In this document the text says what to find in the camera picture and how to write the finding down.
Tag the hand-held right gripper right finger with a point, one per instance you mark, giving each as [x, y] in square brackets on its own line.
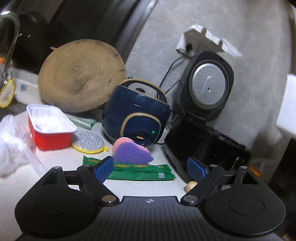
[196, 170]

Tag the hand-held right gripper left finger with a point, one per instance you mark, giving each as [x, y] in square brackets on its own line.
[104, 168]

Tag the silver scouring pad yellow edge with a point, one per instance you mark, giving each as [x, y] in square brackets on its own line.
[89, 141]

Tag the purple pink heart-shaped sponge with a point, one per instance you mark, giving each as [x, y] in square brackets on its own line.
[131, 153]

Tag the green foil wrapper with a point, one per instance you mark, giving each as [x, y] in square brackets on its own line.
[138, 172]

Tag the red plastic food tray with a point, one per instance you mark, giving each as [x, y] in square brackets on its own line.
[53, 139]

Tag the clear plastic bag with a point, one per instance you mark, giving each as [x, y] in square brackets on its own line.
[13, 143]

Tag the small tan round object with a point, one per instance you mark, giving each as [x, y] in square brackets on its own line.
[190, 186]

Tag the black rice cooker silver lid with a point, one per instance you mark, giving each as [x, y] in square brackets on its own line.
[198, 143]

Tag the green striped dish cloth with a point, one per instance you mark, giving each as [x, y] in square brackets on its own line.
[83, 121]

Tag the glass jar orange lid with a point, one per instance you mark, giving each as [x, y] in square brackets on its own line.
[256, 171]

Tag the small dark blue rice cooker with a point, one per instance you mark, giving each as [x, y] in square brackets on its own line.
[134, 109]

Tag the round wooden cutting board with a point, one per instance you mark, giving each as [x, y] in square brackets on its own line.
[81, 74]

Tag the white plastic container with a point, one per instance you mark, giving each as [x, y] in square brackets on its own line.
[25, 90]

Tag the white box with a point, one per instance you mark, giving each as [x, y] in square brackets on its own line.
[289, 109]

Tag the black round pan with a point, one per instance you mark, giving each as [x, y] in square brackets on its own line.
[30, 46]

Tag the chrome curved faucet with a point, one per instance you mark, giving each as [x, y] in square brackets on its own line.
[13, 30]

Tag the white wall socket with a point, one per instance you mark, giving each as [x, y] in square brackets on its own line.
[196, 37]

